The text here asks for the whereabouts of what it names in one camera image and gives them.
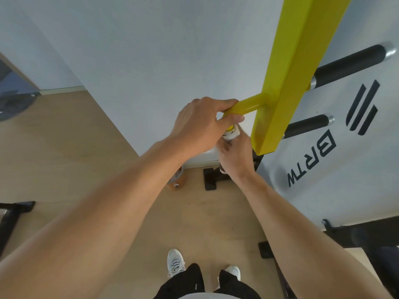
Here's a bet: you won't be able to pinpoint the person's left hand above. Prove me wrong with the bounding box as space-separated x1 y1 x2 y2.
168 97 245 159

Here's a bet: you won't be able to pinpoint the person's right hand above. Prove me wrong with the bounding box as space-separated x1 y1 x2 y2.
216 124 260 182

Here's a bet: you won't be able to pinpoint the yellow round rack peg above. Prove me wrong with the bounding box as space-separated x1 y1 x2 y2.
223 93 269 133

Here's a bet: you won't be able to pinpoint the person's left forearm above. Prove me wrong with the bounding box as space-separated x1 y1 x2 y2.
0 137 194 299

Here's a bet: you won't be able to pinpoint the person's right forearm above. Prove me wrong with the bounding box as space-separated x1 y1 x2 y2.
231 170 394 299

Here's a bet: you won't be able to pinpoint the black rack base foot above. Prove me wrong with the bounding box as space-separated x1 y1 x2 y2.
203 154 264 191

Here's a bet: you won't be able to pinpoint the short black grip bar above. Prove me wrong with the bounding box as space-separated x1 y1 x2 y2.
282 113 335 140

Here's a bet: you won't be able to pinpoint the black floor foot plate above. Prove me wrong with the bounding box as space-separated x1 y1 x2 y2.
258 241 275 259

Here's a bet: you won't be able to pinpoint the long black grip bar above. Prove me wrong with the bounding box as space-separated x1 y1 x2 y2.
307 41 397 91

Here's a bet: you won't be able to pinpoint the white right sneaker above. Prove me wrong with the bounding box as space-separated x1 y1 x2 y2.
217 265 241 289

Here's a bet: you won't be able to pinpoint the white sneaker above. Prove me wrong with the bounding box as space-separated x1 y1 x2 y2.
217 265 241 289
167 249 187 278

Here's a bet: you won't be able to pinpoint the white left sneaker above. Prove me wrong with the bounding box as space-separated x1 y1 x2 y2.
167 249 187 278

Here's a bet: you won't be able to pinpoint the black trousers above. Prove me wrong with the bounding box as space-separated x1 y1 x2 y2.
154 263 262 299

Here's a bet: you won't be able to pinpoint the white shirt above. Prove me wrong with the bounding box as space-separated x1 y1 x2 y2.
177 293 229 299

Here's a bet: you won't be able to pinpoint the dark round floor stand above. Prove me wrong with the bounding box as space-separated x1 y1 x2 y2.
0 90 42 122

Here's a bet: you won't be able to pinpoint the yellow square rack post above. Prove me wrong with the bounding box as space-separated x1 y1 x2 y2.
251 0 354 156

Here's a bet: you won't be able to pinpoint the black machine frame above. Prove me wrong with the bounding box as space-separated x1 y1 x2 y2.
322 216 399 299

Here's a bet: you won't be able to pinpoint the black equipment frame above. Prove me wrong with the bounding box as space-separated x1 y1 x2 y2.
0 201 36 256

